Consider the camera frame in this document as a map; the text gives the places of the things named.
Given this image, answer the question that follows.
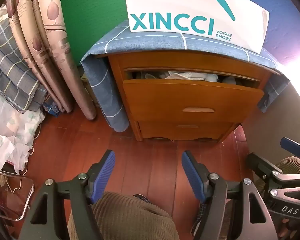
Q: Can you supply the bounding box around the beige leaf print curtain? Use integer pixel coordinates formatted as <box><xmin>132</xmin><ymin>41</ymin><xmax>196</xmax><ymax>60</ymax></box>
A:
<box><xmin>5</xmin><ymin>0</ymin><xmax>97</xmax><ymax>120</ymax></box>

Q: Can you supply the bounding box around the large wooden drawer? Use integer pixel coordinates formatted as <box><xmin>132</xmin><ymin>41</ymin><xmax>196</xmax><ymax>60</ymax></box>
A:
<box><xmin>122</xmin><ymin>67</ymin><xmax>265</xmax><ymax>123</ymax></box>

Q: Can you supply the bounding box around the wooden nightstand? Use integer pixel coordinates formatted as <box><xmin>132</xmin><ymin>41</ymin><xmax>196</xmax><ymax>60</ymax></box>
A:
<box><xmin>107</xmin><ymin>52</ymin><xmax>273</xmax><ymax>143</ymax></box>

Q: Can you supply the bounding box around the person's left leg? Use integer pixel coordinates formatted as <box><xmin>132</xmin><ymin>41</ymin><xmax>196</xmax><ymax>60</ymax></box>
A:
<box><xmin>67</xmin><ymin>191</ymin><xmax>180</xmax><ymax>240</ymax></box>

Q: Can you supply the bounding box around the blue checked cloth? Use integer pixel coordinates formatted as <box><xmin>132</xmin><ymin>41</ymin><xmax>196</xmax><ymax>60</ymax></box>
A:
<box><xmin>80</xmin><ymin>19</ymin><xmax>290</xmax><ymax>132</ymax></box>

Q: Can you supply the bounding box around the dark plaid slipper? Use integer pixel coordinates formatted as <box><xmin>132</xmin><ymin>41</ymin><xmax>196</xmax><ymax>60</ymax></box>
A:
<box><xmin>134</xmin><ymin>194</ymin><xmax>150</xmax><ymax>203</ymax></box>
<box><xmin>196</xmin><ymin>202</ymin><xmax>208</xmax><ymax>228</ymax></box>

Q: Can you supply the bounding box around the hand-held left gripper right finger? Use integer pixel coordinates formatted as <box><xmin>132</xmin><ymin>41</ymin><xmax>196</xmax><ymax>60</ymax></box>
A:
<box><xmin>181</xmin><ymin>151</ymin><xmax>278</xmax><ymax>240</ymax></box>

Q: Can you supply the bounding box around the grey plaid blanket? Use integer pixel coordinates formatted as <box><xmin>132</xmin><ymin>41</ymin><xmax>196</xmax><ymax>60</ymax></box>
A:
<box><xmin>0</xmin><ymin>17</ymin><xmax>47</xmax><ymax>112</ymax></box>

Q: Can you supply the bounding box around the person's right hand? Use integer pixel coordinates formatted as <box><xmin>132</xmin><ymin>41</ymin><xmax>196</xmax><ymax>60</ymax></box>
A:
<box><xmin>281</xmin><ymin>218</ymin><xmax>295</xmax><ymax>233</ymax></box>

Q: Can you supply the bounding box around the blue packet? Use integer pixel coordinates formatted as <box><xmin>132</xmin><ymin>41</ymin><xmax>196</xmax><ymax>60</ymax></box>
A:
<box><xmin>42</xmin><ymin>97</ymin><xmax>62</xmax><ymax>117</ymax></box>

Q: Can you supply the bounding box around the small wooden drawer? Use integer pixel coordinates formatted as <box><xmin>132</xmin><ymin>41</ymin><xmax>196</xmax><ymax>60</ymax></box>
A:
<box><xmin>138</xmin><ymin>121</ymin><xmax>234</xmax><ymax>140</ymax></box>

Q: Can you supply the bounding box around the clear plastic box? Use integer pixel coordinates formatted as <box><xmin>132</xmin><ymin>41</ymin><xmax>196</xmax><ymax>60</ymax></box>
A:
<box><xmin>0</xmin><ymin>169</ymin><xmax>35</xmax><ymax>222</ymax></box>

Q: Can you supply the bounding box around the white cable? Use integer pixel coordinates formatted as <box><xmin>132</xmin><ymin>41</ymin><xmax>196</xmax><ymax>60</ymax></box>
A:
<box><xmin>5</xmin><ymin>125</ymin><xmax>40</xmax><ymax>195</ymax></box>

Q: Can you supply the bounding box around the white XINCCI shoe bag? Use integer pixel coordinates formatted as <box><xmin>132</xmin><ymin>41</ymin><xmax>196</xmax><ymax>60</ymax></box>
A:
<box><xmin>124</xmin><ymin>0</ymin><xmax>270</xmax><ymax>54</ymax></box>

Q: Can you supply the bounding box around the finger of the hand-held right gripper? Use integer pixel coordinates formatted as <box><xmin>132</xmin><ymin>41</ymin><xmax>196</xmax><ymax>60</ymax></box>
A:
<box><xmin>280</xmin><ymin>137</ymin><xmax>300</xmax><ymax>158</ymax></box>
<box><xmin>247</xmin><ymin>152</ymin><xmax>300</xmax><ymax>202</ymax></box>

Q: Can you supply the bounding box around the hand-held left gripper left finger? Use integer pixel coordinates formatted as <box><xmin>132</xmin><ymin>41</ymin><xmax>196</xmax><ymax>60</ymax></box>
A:
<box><xmin>19</xmin><ymin>149</ymin><xmax>116</xmax><ymax>240</ymax></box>

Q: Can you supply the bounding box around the white leaf print sheet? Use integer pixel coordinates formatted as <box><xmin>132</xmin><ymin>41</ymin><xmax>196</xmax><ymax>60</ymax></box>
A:
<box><xmin>0</xmin><ymin>82</ymin><xmax>46</xmax><ymax>173</ymax></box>

